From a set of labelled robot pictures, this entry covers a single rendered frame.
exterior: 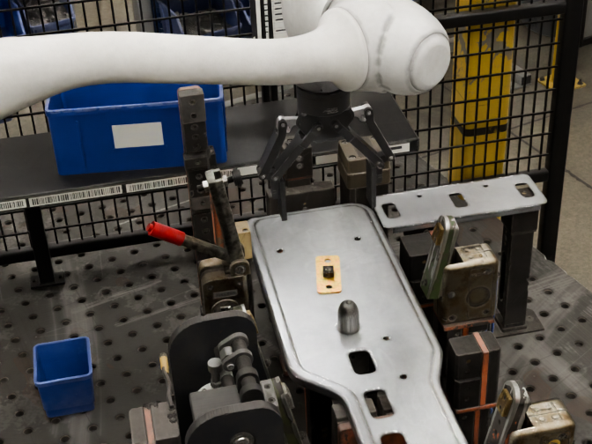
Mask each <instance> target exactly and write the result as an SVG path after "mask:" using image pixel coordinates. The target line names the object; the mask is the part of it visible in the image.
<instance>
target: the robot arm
mask: <svg viewBox="0 0 592 444"><path fill-rule="evenodd" d="M281 4H282V14H283V21H284V26H285V30H286V32H287V35H288V38H282V39H243V38H228V37H213V36H199V35H184V34H169V33H140V32H85V33H60V34H50V35H38V36H25V37H7V38H0V120H2V119H4V118H5V117H7V116H9V115H13V114H15V113H17V112H18V111H20V110H22V109H24V108H26V107H30V106H32V105H34V104H36V103H38V102H40V101H43V100H45V99H47V98H50V97H52V96H55V95H57V94H59V93H64V92H67V91H69V90H72V89H76V88H79V87H84V86H89V85H102V84H115V83H148V84H193V85H296V86H297V104H298V110H297V114H296V115H295V116H284V115H283V114H277V115H276V121H275V129H274V130H273V132H272V135H271V137H270V140H269V142H268V143H267V145H266V148H265V150H264V152H263V155H262V157H261V159H260V161H259V163H258V165H257V167H256V171H257V173H258V176H259V179H260V180H262V181H263V180H270V193H271V195H272V197H273V199H277V202H278V211H279V214H280V217H281V219H282V221H286V220H287V212H286V196H285V179H284V176H283V175H284V173H285V172H286V171H287V169H288V168H289V167H290V166H291V165H292V163H293V162H294V161H295V160H296V159H297V158H298V157H299V155H300V154H301V153H302V151H303V150H304V149H307V148H308V146H309V145H310V144H311V143H312V142H316V143H317V144H318V143H322V142H324V141H337V139H338V138H340V137H341V136H342V137H343V138H344V139H345V140H346V141H348V142H349V143H351V144H352V145H353V146H354V147H356V148H357V149H358V150H359V151H360V152H361V153H362V154H364V155H365V156H366V157H367V159H366V198H367V200H368V202H369V204H370V206H371V207H376V184H377V183H381V181H382V169H383V168H384V167H385V165H384V163H385V162H386V161H393V160H394V159H395V155H394V153H393V152H392V150H391V149H390V147H389V144H388V143H387V141H386V139H385V138H384V136H383V135H382V133H381V131H380V130H379V128H378V126H377V125H376V123H375V121H374V112H373V110H372V109H371V107H370V105H369V104H368V102H367V101H364V102H362V103H361V105H360V107H353V108H351V92H352V91H364V92H378V93H386V92H390V93H393V94H397V95H417V94H421V93H426V92H428V91H430V90H431V89H433V88H434V87H435V86H436V85H437V84H438V83H439V82H440V81H441V80H442V79H443V77H444V76H445V74H446V72H447V70H448V66H449V63H450V46H449V38H448V35H447V33H446V31H445V29H444V28H443V26H442V25H441V23H440V22H439V21H438V20H437V19H436V18H435V17H434V16H433V15H432V14H431V13H430V12H429V11H427V10H426V9H425V8H424V7H422V6H420V5H419V4H417V3H415V2H414V1H412V0H281ZM355 116H356V117H358V118H359V120H360V121H362V122H365V123H366V125H367V127H368V128H369V130H370V131H371V133H372V135H373V136H374V139H375V140H376V142H377V144H378V145H379V146H380V147H381V151H380V152H377V151H376V150H375V149H374V148H373V147H372V146H371V145H369V144H368V143H367V142H366V141H365V140H364V139H363V138H362V137H360V136H359V135H358V134H357V133H356V132H355V131H354V130H353V129H352V128H351V127H350V126H349V125H350V124H351V122H352V120H353V119H354V117H355ZM294 125H297V127H298V128H299V129H298V131H297V132H296V133H295V137H294V139H293V140H292V141H291V143H289V144H288V145H287V147H286V148H285V149H284V151H283V152H282V153H281V154H280V156H279V157H278V158H277V160H276V157H277V155H278V153H279V151H280V149H281V147H282V145H283V142H284V141H285V137H286V132H287V133H289V132H290V130H291V128H292V126H294ZM275 160H276V161H275Z"/></svg>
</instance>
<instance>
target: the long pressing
mask: <svg viewBox="0 0 592 444"><path fill-rule="evenodd" d="M248 226H249V229H250V232H251V243H252V255H253V263H254V266H255V271H256V274H257V276H258V279H259V283H260V286H261V288H262V291H263V297H264V299H265V302H266V306H267V308H268V311H269V314H270V319H271V322H272V325H273V329H274V331H275V334H276V337H277V342H278V345H279V348H280V351H281V354H282V357H283V360H284V362H285V368H286V371H287V373H288V375H289V377H290V378H291V380H292V381H294V382H295V383H296V384H298V385H300V386H301V387H304V388H306V389H310V390H312V391H314V392H316V393H319V394H321V395H324V396H327V397H329V398H332V399H334V400H336V401H338V402H339V403H340V404H342V405H343V407H344V409H345V411H346V414H347V417H348V419H349V421H350V424H351V429H352V430H353V433H354V436H355V439H356V441H357V443H358V444H382V443H381V438H382V437H383V436H385V435H390V434H394V433H398V434H401V435H402V436H403V438H404V441H405V443H406V444H469V443H468V441H467V440H466V438H465V436H464V434H463V431H462V429H461V427H460V425H459V423H458V421H457V419H456V417H455V414H454V413H453V410H452V408H451V406H450V404H449V402H448V400H447V398H446V396H445V393H444V391H443V389H442V387H441V385H440V376H441V369H442V362H443V351H442V348H441V346H440V343H439V341H438V339H437V337H436V336H435V334H434V332H433V329H432V327H431V325H430V323H429V321H428V320H427V318H426V315H425V313H424V311H423V309H422V307H421V306H420V304H419V302H418V299H417V297H416V295H415V293H414V291H413V290H412V288H411V285H410V283H409V281H408V279H407V277H406V276H405V274H404V271H403V268H402V266H401V264H400V263H399V261H398V259H397V257H396V254H395V252H394V250H393V248H392V247H391V245H390V243H389V240H388V238H387V236H386V234H385V233H384V231H383V229H382V227H381V224H380V222H379V220H378V218H377V217H376V215H375V213H374V211H373V210H372V209H371V208H369V207H367V206H365V205H364V204H360V203H344V204H339V205H332V206H326V207H321V208H314V209H309V210H303V211H292V212H287V220H286V221H282V219H281V217H280V214H275V215H269V216H263V217H259V218H251V219H249V220H248ZM355 238H360V240H355ZM278 250H283V252H281V253H278V252H277V251H278ZM320 255H338V256H339V259H340V271H341V285H342V291H341V292H340V293H324V294H320V293H318V292H317V285H316V265H315V258H316V257H317V256H320ZM343 300H353V301H354V302H355V303H356V304H357V306H358V309H359V331H358V332H356V333H354V334H351V335H346V334H343V333H341V332H339V331H338V329H337V310H338V307H339V305H340V303H341V302H342V301H343ZM384 337H389V340H384V339H383V338H384ZM354 352H368V353H369V355H370V357H371V360H372V361H373V364H374V368H375V371H374V372H372V373H370V374H356V373H355V372H354V369H353V367H352V363H351V361H350V358H349V355H350V354H351V353H354ZM401 375H406V376H407V378H406V379H401V378H400V376H401ZM377 390H380V391H383V392H384V393H385V394H386V396H387V398H388V402H389V404H390V406H391V409H392V411H393V415H392V416H391V417H387V418H373V417H372V415H371V413H370V410H369V409H368V406H367V403H366V399H365V398H364V395H365V394H366V393H368V392H372V391H377Z"/></svg>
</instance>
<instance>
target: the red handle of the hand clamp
mask: <svg viewBox="0 0 592 444"><path fill-rule="evenodd" d="M146 231H147V232H148V235H150V236H152V237H154V238H157V239H160V240H163V241H166V242H169V243H172V244H174V245H177V246H184V247H186V248H191V249H194V250H196V251H198V252H201V253H204V254H206V255H210V256H213V257H216V258H218V259H221V260H223V261H226V262H228V263H231V262H230V258H229V255H228V252H227V249H226V248H222V247H219V246H217V245H214V244H211V243H209V242H207V241H204V240H199V239H197V238H195V237H192V236H189V235H187V234H185V233H184V232H182V231H180V230H177V229H174V228H172V227H170V226H165V225H162V224H160V223H158V222H155V221H152V222H151V223H149V224H148V226H147V227H146Z"/></svg>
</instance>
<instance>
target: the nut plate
mask: <svg viewBox="0 0 592 444"><path fill-rule="evenodd" d="M326 260H330V263H326V262H325V261H326ZM315 265H316V285H317V292H318V293H320V294H324V293H340V292H341V291H342V285H341V271H340V259H339V256H338V255H320V256H317V257H316V258H315ZM327 268H330V271H326V269H327ZM327 286H332V288H331V289H327V288H326V287H327Z"/></svg>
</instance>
